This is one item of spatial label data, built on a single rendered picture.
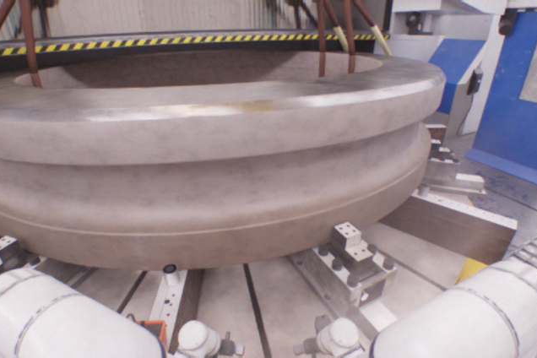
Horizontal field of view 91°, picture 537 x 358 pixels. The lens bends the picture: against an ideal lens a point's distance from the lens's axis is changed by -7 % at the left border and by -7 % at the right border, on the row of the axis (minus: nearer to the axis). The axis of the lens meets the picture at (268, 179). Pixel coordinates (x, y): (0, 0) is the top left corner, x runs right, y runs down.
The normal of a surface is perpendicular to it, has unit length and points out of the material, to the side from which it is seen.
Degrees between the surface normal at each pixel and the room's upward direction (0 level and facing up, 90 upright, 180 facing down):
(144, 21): 90
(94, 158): 90
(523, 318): 39
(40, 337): 29
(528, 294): 19
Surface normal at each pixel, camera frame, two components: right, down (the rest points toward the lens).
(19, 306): -0.14, -0.73
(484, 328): 0.04, -0.61
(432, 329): -0.58, -0.68
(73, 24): 0.46, 0.40
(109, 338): 0.65, -0.69
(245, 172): 0.23, 0.44
